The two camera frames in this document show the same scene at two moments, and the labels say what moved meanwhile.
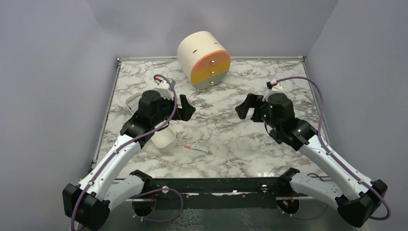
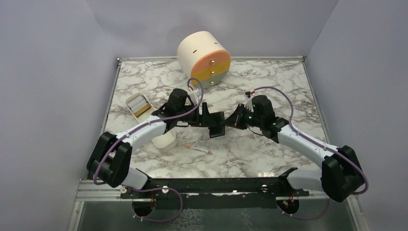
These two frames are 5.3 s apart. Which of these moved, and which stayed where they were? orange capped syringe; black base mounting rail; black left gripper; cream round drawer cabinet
Moved: black left gripper
Stayed: orange capped syringe; cream round drawer cabinet; black base mounting rail
